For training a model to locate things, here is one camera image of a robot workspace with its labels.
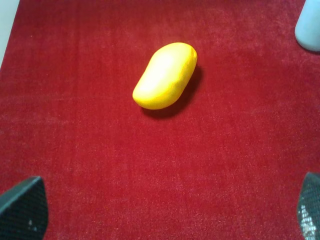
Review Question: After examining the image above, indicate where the yellow toy mango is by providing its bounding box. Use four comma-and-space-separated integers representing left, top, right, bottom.
132, 42, 198, 110

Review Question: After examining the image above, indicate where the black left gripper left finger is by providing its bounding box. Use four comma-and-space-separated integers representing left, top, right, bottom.
0, 176, 49, 240

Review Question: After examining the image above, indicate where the red velvet tablecloth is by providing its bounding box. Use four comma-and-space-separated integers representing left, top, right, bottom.
0, 0, 320, 240

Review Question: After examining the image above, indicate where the light blue plastic cup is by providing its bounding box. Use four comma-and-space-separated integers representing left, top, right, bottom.
294, 0, 320, 52

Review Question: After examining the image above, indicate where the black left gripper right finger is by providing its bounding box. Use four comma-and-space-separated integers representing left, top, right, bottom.
296, 172, 320, 240

